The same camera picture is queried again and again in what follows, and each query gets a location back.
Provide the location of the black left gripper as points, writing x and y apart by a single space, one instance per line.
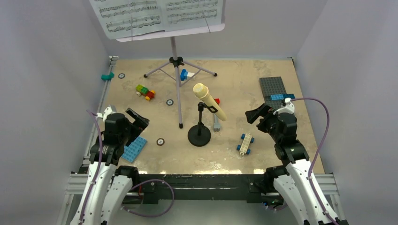
139 125

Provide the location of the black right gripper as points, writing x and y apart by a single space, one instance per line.
263 111

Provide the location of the beige toy microphone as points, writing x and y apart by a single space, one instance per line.
202 93

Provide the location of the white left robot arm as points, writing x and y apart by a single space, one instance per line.
107 184

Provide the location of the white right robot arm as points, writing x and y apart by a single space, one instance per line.
294 179

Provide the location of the colourful brick toy car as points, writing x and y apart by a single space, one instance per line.
145 92

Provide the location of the blue brick on baseplate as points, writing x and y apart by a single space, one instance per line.
276 97

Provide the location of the white brick wheeled chassis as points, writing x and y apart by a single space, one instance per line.
244 147

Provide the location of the poker chip near front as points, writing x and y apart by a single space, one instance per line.
160 141

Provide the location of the dark grey brick baseplate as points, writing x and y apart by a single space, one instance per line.
270 86

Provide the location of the poker chip centre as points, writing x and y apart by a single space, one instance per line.
169 102

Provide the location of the red and grey brick hammer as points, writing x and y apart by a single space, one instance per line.
216 124

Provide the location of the lilac music stand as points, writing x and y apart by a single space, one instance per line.
175 60

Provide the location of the sheet music pages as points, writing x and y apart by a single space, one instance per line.
128 18

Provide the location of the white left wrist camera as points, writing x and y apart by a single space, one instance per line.
111 109

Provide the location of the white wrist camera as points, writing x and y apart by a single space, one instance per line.
286 107
111 109

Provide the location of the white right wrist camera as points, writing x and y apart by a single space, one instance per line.
286 107

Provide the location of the teal clamp on rail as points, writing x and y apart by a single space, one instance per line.
107 77

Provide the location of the black front base frame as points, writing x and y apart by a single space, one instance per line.
215 187

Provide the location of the aluminium left side rail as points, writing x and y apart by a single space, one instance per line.
71 199

